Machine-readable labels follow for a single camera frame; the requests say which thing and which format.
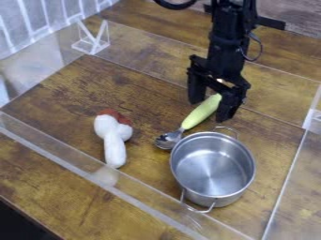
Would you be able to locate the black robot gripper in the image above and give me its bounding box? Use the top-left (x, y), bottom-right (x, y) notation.
top-left (187, 0), bottom-right (258, 123)

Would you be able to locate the green handled metal spoon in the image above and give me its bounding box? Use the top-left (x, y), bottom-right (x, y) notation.
top-left (154, 94), bottom-right (222, 150)

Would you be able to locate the stainless steel pot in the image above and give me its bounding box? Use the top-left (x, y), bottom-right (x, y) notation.
top-left (170, 127), bottom-right (256, 214)

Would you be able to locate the white red plush mushroom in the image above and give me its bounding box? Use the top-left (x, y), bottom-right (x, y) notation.
top-left (94, 109), bottom-right (133, 169)

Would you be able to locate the clear acrylic front barrier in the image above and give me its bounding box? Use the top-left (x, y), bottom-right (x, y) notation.
top-left (0, 112), bottom-right (253, 240)

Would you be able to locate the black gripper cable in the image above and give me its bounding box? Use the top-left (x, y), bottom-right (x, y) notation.
top-left (238, 31), bottom-right (265, 63)

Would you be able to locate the black wall strip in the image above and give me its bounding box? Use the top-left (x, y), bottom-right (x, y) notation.
top-left (257, 16), bottom-right (286, 30)

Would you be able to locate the clear acrylic triangle bracket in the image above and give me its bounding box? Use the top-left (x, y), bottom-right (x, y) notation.
top-left (71, 21), bottom-right (111, 55)

